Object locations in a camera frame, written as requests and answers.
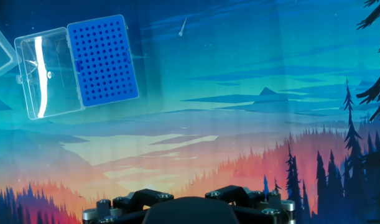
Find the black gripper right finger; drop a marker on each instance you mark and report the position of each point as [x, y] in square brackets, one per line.
[258, 202]

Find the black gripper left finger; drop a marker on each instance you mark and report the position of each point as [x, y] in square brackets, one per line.
[130, 202]

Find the white pipette tip box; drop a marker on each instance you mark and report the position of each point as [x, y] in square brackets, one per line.
[0, 53]

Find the small clear pipette tip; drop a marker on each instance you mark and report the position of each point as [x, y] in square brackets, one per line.
[182, 28]

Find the blue pipette tip box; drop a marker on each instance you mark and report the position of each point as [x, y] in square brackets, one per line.
[102, 62]

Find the printed landscape cloth mat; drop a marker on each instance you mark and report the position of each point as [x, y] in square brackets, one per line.
[208, 124]

